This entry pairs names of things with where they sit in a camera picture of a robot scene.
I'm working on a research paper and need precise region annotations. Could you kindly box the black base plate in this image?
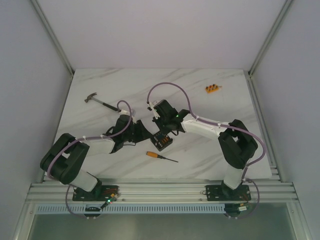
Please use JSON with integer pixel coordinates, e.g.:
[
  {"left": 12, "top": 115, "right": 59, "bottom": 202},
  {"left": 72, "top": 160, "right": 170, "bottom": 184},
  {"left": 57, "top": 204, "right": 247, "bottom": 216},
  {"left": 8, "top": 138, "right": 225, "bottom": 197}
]
[
  {"left": 205, "top": 184, "right": 252, "bottom": 202},
  {"left": 72, "top": 185, "right": 119, "bottom": 202}
]

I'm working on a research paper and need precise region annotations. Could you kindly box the black fuse box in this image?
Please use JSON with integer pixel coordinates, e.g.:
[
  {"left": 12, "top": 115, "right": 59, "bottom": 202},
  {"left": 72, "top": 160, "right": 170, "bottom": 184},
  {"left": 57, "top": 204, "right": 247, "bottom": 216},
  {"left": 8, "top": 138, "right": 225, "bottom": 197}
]
[{"left": 150, "top": 131, "right": 173, "bottom": 152}]

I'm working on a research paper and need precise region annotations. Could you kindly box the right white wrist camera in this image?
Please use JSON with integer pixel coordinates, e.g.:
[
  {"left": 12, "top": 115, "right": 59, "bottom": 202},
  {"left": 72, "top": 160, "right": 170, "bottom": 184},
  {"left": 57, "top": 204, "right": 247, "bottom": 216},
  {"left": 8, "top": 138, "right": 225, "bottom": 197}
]
[{"left": 147, "top": 100, "right": 160, "bottom": 119}]

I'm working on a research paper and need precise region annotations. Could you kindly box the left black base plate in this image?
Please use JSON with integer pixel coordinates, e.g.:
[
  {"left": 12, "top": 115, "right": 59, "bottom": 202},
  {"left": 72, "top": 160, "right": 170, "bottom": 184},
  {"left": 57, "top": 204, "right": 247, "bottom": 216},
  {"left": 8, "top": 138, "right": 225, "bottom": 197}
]
[{"left": 72, "top": 185, "right": 119, "bottom": 202}]

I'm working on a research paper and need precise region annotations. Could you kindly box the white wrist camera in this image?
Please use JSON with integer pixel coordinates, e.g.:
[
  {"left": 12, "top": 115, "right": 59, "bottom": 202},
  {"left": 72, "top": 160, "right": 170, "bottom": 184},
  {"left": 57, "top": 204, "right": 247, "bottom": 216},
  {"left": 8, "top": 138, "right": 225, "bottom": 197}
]
[
  {"left": 147, "top": 100, "right": 160, "bottom": 119},
  {"left": 119, "top": 109, "right": 137, "bottom": 124}
]

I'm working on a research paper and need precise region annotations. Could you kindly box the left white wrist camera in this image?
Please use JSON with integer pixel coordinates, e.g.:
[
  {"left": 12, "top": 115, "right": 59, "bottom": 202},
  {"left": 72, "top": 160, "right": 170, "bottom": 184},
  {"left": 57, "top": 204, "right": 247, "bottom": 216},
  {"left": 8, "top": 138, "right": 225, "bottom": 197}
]
[{"left": 119, "top": 109, "right": 137, "bottom": 124}]

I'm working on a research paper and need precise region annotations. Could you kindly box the purple cable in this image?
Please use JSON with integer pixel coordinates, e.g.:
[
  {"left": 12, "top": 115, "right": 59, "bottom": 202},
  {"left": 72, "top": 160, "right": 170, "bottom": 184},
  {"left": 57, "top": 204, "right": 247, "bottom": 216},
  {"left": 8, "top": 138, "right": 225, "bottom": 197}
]
[
  {"left": 46, "top": 100, "right": 133, "bottom": 221},
  {"left": 146, "top": 82, "right": 268, "bottom": 221}
]

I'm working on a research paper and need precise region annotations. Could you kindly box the orange terminal block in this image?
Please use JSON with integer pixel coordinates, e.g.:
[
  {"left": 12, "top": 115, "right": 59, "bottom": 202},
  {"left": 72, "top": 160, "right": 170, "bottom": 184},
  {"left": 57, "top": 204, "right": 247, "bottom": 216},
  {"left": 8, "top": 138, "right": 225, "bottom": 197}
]
[{"left": 205, "top": 84, "right": 221, "bottom": 94}]

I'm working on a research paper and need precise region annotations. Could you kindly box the orange handled screwdriver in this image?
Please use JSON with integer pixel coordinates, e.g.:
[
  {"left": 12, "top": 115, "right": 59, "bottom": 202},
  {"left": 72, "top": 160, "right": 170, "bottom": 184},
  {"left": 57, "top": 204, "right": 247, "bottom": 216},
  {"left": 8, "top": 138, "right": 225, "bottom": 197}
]
[{"left": 146, "top": 151, "right": 178, "bottom": 163}]

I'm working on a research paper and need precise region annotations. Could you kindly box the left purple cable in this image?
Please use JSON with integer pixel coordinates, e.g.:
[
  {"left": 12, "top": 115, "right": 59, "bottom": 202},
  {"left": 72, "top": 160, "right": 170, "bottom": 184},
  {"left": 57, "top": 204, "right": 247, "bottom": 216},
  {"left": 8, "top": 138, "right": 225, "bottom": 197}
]
[{"left": 46, "top": 100, "right": 133, "bottom": 221}]

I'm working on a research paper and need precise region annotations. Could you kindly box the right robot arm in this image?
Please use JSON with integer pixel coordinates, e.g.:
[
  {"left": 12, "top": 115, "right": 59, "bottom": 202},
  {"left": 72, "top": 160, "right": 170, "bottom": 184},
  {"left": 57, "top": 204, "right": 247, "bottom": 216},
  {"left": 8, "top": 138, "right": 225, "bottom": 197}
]
[{"left": 147, "top": 99, "right": 258, "bottom": 200}]

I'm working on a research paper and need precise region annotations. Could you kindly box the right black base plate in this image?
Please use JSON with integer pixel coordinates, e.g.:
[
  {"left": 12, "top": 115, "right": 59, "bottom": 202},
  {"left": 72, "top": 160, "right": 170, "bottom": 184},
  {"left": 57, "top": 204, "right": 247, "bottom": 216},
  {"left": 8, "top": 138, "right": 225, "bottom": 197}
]
[{"left": 205, "top": 184, "right": 252, "bottom": 202}]

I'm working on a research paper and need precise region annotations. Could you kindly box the slotted cable duct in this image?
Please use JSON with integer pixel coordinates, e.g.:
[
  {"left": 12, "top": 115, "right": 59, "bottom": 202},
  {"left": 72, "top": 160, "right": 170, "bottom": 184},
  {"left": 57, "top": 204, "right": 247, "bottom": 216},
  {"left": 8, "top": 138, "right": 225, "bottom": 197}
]
[{"left": 35, "top": 203, "right": 226, "bottom": 215}]

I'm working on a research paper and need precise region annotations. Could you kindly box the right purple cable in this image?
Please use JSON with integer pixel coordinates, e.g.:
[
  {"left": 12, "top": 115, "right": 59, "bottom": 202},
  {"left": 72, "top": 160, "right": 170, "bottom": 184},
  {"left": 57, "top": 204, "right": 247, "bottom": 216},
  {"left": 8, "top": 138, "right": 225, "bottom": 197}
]
[{"left": 146, "top": 82, "right": 268, "bottom": 221}]

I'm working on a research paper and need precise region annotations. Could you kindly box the aluminium mounting rail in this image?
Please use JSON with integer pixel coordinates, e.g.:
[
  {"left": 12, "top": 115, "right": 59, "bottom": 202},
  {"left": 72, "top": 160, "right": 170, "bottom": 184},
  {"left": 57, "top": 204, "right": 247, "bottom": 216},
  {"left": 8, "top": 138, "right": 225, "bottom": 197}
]
[{"left": 26, "top": 179, "right": 298, "bottom": 204}]

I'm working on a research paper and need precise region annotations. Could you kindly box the right aluminium frame post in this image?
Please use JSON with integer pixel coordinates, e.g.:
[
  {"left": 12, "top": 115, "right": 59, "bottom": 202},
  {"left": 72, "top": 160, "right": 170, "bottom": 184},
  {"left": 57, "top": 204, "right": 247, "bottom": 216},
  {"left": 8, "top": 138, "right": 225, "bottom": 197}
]
[{"left": 248, "top": 0, "right": 295, "bottom": 77}]

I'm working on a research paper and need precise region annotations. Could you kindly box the aluminium frame post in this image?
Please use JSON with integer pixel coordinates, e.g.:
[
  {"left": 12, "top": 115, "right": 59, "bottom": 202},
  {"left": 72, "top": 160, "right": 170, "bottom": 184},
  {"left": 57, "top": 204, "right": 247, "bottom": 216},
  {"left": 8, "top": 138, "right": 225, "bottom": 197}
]
[
  {"left": 30, "top": 0, "right": 75, "bottom": 77},
  {"left": 248, "top": 0, "right": 295, "bottom": 77}
]

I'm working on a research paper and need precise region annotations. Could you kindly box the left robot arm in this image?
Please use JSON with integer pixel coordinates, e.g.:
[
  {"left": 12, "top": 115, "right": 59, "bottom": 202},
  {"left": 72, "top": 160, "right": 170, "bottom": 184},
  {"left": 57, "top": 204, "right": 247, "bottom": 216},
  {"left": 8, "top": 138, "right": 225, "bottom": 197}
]
[{"left": 40, "top": 114, "right": 152, "bottom": 201}]

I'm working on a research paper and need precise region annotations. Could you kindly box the left aluminium frame post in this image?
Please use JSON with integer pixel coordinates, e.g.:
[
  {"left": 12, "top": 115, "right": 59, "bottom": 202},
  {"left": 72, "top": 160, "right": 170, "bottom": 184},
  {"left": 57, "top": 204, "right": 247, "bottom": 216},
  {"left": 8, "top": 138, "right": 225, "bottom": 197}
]
[{"left": 30, "top": 0, "right": 75, "bottom": 77}]

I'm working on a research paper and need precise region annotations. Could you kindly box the hammer with black handle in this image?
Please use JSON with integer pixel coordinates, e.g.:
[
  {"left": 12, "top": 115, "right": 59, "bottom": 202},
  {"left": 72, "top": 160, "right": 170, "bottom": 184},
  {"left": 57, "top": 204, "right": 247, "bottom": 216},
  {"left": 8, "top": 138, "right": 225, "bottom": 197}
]
[{"left": 84, "top": 92, "right": 120, "bottom": 113}]

